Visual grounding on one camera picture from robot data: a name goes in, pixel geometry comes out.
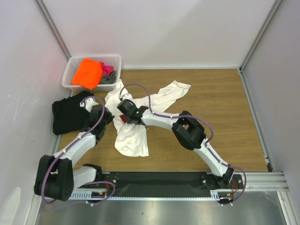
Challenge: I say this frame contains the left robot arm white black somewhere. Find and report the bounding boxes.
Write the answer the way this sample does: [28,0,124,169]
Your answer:
[34,103,114,201]

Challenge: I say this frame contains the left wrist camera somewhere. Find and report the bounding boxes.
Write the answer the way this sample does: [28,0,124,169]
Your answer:
[80,97,98,112]

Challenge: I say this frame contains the pink t-shirt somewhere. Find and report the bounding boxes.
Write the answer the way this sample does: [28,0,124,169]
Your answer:
[100,62,114,76]

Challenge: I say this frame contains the black folded t-shirt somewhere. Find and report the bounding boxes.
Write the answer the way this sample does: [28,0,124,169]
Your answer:
[52,91,94,135]

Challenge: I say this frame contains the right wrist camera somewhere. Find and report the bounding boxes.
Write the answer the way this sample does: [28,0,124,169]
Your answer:
[119,93,132,101]

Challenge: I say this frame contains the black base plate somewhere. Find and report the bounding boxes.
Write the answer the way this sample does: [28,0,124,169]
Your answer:
[76,171,244,198]

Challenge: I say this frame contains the grey t-shirt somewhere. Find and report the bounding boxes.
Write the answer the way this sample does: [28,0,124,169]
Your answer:
[99,71,117,85]

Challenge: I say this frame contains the white slotted cable duct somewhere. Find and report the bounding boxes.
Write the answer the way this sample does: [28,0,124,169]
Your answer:
[43,189,107,199]

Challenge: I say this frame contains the white plastic basket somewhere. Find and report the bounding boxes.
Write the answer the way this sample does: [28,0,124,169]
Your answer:
[61,54,122,92]

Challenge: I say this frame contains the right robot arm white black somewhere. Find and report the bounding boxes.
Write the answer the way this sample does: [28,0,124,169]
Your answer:
[117,99,235,188]

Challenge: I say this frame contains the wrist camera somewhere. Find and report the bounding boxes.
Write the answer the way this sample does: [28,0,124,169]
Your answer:
[119,93,132,101]
[80,97,98,112]

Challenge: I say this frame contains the aluminium frame rail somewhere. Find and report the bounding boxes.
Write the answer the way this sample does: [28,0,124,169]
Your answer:
[246,172,289,192]

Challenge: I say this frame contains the orange t-shirt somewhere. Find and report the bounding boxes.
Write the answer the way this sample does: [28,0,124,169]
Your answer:
[71,58,103,90]

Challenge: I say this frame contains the white Coca-Cola t-shirt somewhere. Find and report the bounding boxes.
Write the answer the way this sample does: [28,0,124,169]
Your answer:
[105,80,191,157]

